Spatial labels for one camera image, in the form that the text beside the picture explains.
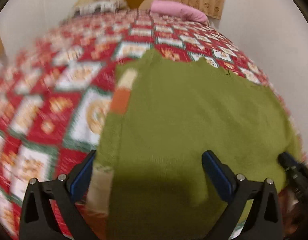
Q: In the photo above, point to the red checked printed bedspread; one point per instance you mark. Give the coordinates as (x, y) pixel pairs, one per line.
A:
(44, 100)

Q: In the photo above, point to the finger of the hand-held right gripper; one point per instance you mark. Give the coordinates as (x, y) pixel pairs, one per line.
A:
(291, 166)

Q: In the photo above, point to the white patterned pillow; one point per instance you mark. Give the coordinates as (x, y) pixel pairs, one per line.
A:
(101, 6)

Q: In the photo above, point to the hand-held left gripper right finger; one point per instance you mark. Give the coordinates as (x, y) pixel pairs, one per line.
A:
(216, 177)

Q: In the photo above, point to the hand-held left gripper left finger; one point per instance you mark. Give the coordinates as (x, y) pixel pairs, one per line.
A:
(81, 177)

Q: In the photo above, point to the pink pillow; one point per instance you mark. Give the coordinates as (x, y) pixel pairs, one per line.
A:
(179, 10)

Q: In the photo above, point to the green orange striped sweater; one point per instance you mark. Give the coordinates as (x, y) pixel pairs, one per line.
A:
(189, 120)

